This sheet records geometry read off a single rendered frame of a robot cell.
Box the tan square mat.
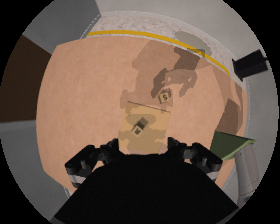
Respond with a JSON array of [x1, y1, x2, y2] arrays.
[[118, 102, 170, 153]]

